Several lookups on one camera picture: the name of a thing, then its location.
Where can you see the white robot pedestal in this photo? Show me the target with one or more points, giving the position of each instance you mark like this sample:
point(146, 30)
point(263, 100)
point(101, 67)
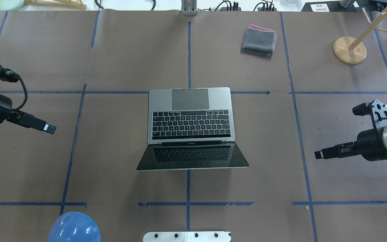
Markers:
point(188, 236)

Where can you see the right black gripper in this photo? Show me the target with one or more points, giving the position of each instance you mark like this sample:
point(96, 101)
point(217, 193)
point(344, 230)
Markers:
point(370, 145)

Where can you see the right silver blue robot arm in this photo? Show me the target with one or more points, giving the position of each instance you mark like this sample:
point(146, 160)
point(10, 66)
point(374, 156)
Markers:
point(370, 144)

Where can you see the wooden mug tree stand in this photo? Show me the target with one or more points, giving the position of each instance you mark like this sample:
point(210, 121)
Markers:
point(351, 50)

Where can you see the blue desk lamp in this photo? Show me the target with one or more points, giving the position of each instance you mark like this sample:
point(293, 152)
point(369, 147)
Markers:
point(74, 226)

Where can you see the grey pink folded cloth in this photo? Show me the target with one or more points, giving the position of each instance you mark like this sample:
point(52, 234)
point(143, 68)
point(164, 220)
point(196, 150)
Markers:
point(258, 40)

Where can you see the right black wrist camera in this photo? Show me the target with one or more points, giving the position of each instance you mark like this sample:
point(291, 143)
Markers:
point(376, 110)

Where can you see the grey laptop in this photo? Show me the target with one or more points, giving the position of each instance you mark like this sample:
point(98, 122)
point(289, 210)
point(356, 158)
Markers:
point(191, 129)

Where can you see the pale green plate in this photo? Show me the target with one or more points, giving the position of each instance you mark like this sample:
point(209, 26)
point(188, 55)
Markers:
point(8, 5)

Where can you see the wooden dish rack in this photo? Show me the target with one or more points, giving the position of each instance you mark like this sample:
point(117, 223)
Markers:
point(68, 4)

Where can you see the black label box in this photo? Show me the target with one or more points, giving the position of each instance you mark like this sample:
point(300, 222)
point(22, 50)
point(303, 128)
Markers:
point(327, 6)

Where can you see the aluminium frame post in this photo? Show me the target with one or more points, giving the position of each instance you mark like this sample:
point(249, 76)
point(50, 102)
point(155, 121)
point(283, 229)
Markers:
point(189, 7)

